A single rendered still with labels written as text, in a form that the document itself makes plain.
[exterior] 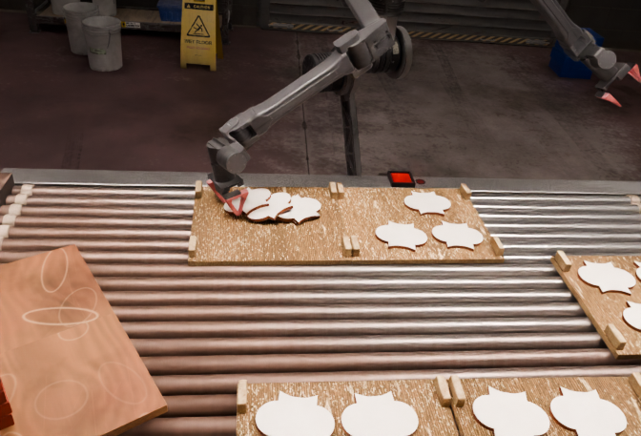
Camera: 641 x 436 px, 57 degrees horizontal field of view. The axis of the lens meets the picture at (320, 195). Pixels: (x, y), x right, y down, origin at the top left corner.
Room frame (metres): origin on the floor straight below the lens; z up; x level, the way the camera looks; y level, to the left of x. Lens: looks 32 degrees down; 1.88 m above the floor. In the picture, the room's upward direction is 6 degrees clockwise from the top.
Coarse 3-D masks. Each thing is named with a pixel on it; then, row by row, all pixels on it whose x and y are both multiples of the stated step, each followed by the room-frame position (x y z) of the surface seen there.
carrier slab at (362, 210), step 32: (352, 192) 1.52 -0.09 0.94; (384, 192) 1.54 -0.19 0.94; (416, 192) 1.56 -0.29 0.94; (448, 192) 1.58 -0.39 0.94; (352, 224) 1.35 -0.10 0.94; (384, 224) 1.37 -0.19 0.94; (416, 224) 1.39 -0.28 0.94; (480, 224) 1.42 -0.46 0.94; (352, 256) 1.21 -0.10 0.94; (384, 256) 1.23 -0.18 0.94; (416, 256) 1.24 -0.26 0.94; (448, 256) 1.25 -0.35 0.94; (480, 256) 1.27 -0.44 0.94
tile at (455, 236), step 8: (448, 224) 1.39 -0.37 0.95; (456, 224) 1.39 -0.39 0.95; (464, 224) 1.39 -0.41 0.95; (432, 232) 1.34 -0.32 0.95; (440, 232) 1.34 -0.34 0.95; (448, 232) 1.35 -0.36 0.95; (456, 232) 1.35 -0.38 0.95; (464, 232) 1.36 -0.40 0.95; (472, 232) 1.36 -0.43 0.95; (440, 240) 1.31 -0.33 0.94; (448, 240) 1.31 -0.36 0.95; (456, 240) 1.31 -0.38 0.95; (464, 240) 1.32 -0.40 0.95; (472, 240) 1.32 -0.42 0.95; (480, 240) 1.32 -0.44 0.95; (448, 248) 1.29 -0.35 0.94; (464, 248) 1.29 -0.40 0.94; (472, 248) 1.29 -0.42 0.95
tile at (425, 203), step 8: (432, 192) 1.55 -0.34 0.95; (408, 200) 1.49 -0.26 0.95; (416, 200) 1.49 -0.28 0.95; (424, 200) 1.50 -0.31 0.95; (432, 200) 1.50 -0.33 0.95; (440, 200) 1.51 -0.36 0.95; (448, 200) 1.51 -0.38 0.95; (408, 208) 1.46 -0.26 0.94; (416, 208) 1.45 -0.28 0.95; (424, 208) 1.46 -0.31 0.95; (432, 208) 1.46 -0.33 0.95; (440, 208) 1.47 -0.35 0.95; (448, 208) 1.47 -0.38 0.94
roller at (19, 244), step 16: (0, 240) 1.15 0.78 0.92; (16, 240) 1.16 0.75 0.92; (32, 240) 1.17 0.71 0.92; (48, 240) 1.17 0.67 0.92; (64, 240) 1.18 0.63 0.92; (80, 240) 1.19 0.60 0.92; (96, 240) 1.19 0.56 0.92; (112, 240) 1.20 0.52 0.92; (128, 240) 1.21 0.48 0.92; (144, 240) 1.21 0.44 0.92; (160, 240) 1.22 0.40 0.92; (176, 240) 1.23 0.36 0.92
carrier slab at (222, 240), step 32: (288, 192) 1.49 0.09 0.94; (320, 192) 1.51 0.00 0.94; (192, 224) 1.28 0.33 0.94; (224, 224) 1.30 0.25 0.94; (256, 224) 1.31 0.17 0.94; (288, 224) 1.32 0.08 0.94; (320, 224) 1.34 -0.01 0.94; (224, 256) 1.16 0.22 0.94; (256, 256) 1.17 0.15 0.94; (288, 256) 1.19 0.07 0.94; (320, 256) 1.20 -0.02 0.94
